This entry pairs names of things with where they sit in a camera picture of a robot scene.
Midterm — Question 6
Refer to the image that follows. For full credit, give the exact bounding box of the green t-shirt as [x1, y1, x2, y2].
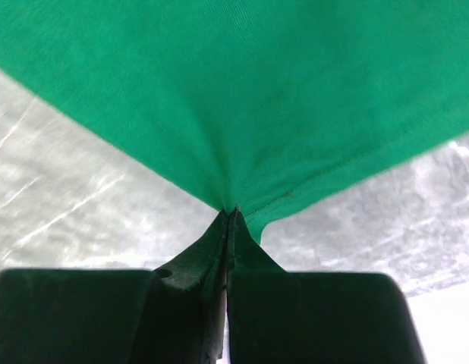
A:
[0, 1, 469, 239]

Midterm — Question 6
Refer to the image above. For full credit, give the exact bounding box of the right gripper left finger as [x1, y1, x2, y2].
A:
[0, 212, 228, 363]

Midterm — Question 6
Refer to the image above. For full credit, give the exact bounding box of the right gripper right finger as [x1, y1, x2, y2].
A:
[227, 210, 426, 363]

